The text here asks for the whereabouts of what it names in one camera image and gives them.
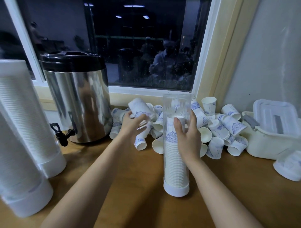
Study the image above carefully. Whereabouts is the white plastic lid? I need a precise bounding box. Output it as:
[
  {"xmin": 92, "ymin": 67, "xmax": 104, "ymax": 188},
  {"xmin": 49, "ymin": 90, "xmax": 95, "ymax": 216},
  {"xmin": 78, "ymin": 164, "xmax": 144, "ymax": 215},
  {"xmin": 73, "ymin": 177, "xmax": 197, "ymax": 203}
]
[{"xmin": 253, "ymin": 99, "xmax": 301, "ymax": 137}]

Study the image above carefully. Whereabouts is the person's left forearm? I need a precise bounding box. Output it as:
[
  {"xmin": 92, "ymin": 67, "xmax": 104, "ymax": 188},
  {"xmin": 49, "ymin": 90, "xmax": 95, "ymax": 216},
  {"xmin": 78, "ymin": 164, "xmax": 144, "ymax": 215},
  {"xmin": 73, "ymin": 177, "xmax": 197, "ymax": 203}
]
[{"xmin": 41, "ymin": 135, "xmax": 130, "ymax": 228}]

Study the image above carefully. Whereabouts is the person's left hand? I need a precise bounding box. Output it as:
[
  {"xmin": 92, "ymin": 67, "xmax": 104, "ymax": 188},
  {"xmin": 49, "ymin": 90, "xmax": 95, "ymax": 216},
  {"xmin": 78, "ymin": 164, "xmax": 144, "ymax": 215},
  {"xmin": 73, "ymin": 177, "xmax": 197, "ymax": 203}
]
[{"xmin": 117, "ymin": 112, "xmax": 148, "ymax": 143}]

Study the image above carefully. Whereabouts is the single blue-printed paper cup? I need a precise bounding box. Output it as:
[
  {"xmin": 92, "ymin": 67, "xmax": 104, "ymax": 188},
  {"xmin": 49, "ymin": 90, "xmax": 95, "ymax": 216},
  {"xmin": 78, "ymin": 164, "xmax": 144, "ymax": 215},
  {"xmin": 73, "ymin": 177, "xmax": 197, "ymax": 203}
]
[{"xmin": 127, "ymin": 97, "xmax": 152, "ymax": 120}]

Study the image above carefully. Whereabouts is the nested stack of paper cups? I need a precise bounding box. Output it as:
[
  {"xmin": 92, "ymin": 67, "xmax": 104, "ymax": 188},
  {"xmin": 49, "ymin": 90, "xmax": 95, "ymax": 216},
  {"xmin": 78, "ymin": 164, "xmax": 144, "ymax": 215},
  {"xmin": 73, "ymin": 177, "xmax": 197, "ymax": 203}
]
[
  {"xmin": 164, "ymin": 115, "xmax": 190, "ymax": 187},
  {"xmin": 0, "ymin": 75, "xmax": 59, "ymax": 163},
  {"xmin": 0, "ymin": 115, "xmax": 45, "ymax": 198},
  {"xmin": 273, "ymin": 149, "xmax": 301, "ymax": 182}
]

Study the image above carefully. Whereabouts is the stainless steel water dispenser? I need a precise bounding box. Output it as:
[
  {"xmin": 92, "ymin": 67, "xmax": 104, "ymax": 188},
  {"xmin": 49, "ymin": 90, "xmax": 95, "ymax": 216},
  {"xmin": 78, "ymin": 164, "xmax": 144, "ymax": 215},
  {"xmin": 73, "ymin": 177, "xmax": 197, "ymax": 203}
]
[{"xmin": 39, "ymin": 51, "xmax": 114, "ymax": 147}]

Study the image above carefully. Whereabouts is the person's right forearm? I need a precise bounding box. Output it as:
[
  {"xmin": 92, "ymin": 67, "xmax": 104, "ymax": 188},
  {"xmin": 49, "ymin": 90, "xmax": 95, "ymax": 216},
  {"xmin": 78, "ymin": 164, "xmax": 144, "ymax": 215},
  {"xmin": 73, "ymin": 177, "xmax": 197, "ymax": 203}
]
[{"xmin": 187, "ymin": 157, "xmax": 264, "ymax": 228}]

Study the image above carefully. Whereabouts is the pile of paper cups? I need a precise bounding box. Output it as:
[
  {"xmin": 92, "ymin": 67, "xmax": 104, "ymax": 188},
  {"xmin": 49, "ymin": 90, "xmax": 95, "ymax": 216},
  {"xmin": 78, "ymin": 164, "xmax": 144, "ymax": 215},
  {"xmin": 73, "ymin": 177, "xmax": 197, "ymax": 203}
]
[{"xmin": 109, "ymin": 96, "xmax": 249, "ymax": 160}]

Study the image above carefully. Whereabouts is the white tube cap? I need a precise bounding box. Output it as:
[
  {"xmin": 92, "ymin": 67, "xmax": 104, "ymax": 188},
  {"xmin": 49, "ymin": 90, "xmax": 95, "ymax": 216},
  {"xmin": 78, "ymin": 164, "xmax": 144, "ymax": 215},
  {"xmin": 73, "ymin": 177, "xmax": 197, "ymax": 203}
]
[{"xmin": 0, "ymin": 60, "xmax": 26, "ymax": 77}]

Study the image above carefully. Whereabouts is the translucent plastic box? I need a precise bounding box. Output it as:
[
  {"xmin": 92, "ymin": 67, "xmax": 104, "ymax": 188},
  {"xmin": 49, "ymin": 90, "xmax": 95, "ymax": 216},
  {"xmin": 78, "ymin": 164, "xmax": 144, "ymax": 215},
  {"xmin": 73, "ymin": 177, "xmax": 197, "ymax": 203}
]
[{"xmin": 242, "ymin": 110, "xmax": 301, "ymax": 160}]

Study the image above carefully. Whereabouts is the person's right hand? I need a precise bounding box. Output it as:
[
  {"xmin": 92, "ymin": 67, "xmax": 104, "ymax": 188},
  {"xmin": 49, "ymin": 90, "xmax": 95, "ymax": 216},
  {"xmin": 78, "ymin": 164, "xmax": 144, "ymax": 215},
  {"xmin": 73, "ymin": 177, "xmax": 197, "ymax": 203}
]
[{"xmin": 173, "ymin": 109, "xmax": 202, "ymax": 165}]

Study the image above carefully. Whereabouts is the white framed window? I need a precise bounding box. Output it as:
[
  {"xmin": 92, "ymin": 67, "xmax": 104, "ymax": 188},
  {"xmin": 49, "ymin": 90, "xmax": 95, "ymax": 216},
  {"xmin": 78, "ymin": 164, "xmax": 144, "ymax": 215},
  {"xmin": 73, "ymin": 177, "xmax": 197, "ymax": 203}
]
[{"xmin": 0, "ymin": 0, "xmax": 259, "ymax": 106}]

